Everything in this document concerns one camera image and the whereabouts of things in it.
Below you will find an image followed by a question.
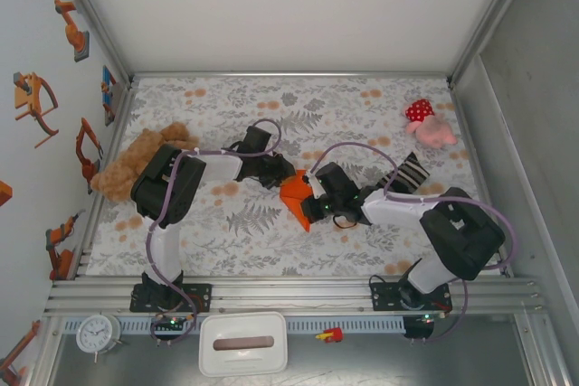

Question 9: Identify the small circuit board green light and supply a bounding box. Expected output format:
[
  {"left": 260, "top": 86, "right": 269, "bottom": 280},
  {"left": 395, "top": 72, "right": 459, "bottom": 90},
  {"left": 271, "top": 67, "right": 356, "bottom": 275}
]
[
  {"left": 404, "top": 311, "right": 443, "bottom": 338},
  {"left": 152, "top": 313, "right": 190, "bottom": 332}
]

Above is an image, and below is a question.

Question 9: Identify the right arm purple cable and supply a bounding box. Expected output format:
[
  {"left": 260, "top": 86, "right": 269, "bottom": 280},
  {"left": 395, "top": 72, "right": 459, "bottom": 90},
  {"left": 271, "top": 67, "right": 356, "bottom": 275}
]
[{"left": 309, "top": 141, "right": 517, "bottom": 344}]

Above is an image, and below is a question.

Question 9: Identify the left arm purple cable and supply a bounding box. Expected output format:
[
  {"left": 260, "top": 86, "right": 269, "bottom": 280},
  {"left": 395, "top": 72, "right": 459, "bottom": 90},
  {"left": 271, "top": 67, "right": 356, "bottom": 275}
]
[{"left": 147, "top": 118, "right": 282, "bottom": 347}]

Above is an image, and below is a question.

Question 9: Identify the aluminium frame post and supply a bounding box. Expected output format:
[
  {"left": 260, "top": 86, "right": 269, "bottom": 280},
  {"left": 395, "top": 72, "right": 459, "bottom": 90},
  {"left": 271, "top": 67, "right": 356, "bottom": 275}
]
[
  {"left": 52, "top": 0, "right": 137, "bottom": 89},
  {"left": 445, "top": 0, "right": 544, "bottom": 89}
]

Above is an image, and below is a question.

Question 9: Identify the floral print tablecloth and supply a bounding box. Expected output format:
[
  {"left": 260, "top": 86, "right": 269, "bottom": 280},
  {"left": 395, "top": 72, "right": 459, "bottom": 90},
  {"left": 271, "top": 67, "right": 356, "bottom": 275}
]
[{"left": 85, "top": 76, "right": 503, "bottom": 278}]

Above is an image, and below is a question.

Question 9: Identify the orange claw gripper sticker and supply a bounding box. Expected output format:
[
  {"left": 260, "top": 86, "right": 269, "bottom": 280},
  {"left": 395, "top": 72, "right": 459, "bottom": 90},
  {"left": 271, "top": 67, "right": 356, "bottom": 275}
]
[{"left": 12, "top": 71, "right": 60, "bottom": 148}]

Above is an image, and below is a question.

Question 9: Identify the black white striped sock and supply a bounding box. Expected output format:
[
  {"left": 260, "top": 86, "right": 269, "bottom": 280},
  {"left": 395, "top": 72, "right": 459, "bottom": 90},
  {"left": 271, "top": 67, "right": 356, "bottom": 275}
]
[{"left": 377, "top": 152, "right": 431, "bottom": 196}]

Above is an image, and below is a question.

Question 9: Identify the blue orange machine sticker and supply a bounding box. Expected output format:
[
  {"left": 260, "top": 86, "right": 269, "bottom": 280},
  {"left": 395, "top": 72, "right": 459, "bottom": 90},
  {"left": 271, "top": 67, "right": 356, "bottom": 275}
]
[{"left": 101, "top": 64, "right": 119, "bottom": 127}]

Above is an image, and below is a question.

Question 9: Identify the white slotted cable duct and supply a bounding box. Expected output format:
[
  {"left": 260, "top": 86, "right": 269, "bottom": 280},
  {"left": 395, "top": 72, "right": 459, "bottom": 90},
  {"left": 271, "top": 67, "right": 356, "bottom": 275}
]
[{"left": 61, "top": 316, "right": 406, "bottom": 334}]

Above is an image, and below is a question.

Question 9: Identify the small red yellow toy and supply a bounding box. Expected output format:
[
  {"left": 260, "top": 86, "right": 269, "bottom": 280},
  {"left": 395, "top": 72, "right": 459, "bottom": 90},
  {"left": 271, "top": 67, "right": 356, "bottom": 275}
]
[{"left": 315, "top": 327, "right": 344, "bottom": 343}]

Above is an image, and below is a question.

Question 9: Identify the orange paper sheet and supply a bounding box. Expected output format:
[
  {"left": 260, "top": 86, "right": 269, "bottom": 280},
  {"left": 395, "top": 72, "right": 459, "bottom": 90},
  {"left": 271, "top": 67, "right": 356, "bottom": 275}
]
[{"left": 279, "top": 169, "right": 318, "bottom": 233}]

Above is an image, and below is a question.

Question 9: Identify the brown teddy bear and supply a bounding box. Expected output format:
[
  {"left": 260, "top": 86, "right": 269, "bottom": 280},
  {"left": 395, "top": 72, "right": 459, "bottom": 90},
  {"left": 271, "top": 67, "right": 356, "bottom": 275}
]
[{"left": 90, "top": 121, "right": 200, "bottom": 202}]

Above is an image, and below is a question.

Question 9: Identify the aluminium back rail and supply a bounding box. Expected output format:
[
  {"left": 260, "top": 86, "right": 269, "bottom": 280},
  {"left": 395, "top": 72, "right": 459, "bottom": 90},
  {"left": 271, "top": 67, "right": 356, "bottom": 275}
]
[{"left": 130, "top": 71, "right": 453, "bottom": 80}]

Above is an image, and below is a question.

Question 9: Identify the white tissue box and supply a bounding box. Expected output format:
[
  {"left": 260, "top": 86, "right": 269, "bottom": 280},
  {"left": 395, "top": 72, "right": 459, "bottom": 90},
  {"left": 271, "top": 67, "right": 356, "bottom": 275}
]
[{"left": 198, "top": 311, "right": 290, "bottom": 377}]

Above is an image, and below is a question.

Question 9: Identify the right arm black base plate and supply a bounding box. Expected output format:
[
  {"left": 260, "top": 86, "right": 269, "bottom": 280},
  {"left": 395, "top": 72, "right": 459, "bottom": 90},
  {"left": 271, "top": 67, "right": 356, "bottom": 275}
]
[{"left": 369, "top": 281, "right": 453, "bottom": 313}]

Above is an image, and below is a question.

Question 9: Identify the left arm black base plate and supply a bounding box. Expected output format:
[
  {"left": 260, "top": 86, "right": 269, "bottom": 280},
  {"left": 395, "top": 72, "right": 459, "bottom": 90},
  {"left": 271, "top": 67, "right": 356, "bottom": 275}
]
[{"left": 129, "top": 283, "right": 214, "bottom": 314}]

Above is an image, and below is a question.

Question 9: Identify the pink plush toy red dress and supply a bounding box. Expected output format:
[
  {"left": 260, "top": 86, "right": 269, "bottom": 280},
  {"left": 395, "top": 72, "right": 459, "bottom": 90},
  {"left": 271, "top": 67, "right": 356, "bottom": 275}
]
[{"left": 403, "top": 99, "right": 458, "bottom": 150}]

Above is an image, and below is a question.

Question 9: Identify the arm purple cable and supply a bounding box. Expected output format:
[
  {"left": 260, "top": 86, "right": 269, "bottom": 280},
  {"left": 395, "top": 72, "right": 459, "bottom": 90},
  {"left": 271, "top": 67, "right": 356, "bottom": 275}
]
[
  {"left": 147, "top": 118, "right": 282, "bottom": 347},
  {"left": 309, "top": 141, "right": 517, "bottom": 344}
]

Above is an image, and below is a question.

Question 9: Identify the aluminium front rail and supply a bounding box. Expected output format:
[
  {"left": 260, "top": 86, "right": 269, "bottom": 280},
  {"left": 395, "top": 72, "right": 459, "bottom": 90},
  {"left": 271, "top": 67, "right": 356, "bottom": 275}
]
[{"left": 43, "top": 275, "right": 551, "bottom": 317}]

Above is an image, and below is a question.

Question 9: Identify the aluminium side rail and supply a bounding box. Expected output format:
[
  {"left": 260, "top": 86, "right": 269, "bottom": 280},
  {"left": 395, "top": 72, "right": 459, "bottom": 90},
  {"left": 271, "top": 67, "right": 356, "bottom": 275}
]
[
  {"left": 447, "top": 80, "right": 515, "bottom": 278},
  {"left": 74, "top": 80, "right": 139, "bottom": 278}
]

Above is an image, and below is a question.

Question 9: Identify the white alarm clock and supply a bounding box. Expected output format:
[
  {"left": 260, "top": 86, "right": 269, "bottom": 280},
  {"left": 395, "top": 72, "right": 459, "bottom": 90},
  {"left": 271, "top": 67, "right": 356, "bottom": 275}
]
[{"left": 75, "top": 313, "right": 123, "bottom": 363}]

